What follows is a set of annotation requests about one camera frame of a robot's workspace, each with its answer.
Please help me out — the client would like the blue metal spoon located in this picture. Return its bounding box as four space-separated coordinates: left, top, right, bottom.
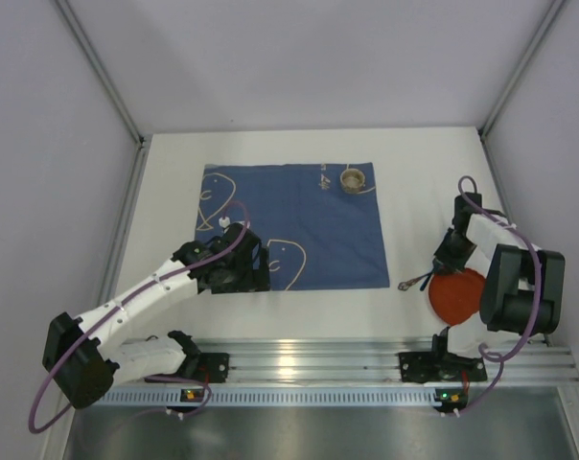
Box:
420 268 436 291

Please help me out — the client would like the orange plastic plate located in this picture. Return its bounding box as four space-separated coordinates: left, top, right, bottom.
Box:
428 269 485 326

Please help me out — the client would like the iridescent purple fork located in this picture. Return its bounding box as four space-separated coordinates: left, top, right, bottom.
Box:
398 273 427 291

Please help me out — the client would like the blue cloth placemat gold print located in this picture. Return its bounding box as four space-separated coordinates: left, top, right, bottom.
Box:
195 163 390 291

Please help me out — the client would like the speckled ceramic cup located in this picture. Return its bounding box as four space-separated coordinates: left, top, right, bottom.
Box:
339 168 365 195

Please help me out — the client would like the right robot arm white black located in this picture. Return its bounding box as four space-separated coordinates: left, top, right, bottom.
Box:
432 192 566 362

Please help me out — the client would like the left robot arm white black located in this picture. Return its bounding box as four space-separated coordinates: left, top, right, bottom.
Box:
42 222 270 409

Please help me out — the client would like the aluminium front rail base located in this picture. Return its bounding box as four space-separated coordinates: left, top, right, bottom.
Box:
61 337 579 384

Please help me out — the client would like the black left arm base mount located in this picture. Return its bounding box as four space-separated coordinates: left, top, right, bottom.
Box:
145 331 230 383

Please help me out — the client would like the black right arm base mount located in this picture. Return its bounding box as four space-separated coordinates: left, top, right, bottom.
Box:
398 328 487 384

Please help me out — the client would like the slotted grey cable duct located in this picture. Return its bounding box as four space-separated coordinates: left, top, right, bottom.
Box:
78 386 468 407

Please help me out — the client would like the aluminium frame rail right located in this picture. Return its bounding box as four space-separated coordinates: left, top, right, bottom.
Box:
478 0 569 142

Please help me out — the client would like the aluminium frame rail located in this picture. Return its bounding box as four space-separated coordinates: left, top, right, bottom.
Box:
52 0 144 145
478 0 569 142

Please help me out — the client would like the aluminium frame rail left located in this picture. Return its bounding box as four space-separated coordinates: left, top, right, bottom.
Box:
52 0 144 145

